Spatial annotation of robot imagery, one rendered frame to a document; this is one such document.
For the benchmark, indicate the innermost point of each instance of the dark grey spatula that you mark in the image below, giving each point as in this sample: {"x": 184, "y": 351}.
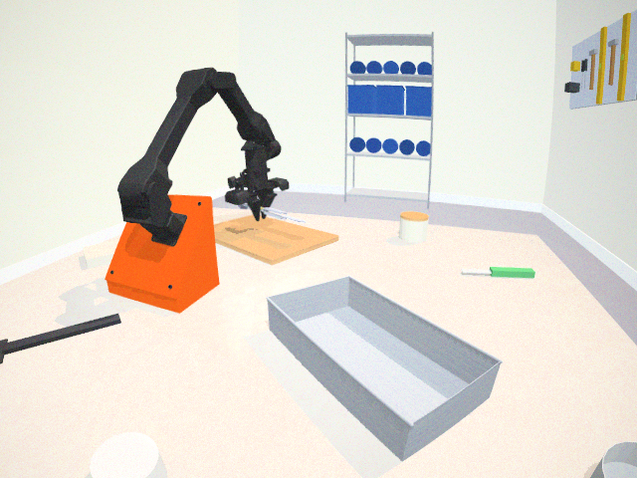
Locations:
{"x": 56, "y": 335}

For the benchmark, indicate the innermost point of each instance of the white jar with orange lid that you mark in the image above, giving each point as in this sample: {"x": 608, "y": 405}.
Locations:
{"x": 413, "y": 227}

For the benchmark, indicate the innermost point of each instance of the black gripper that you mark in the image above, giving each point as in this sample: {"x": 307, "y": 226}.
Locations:
{"x": 257, "y": 179}

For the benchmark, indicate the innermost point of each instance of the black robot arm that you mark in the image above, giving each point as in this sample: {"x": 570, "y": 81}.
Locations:
{"x": 143, "y": 190}

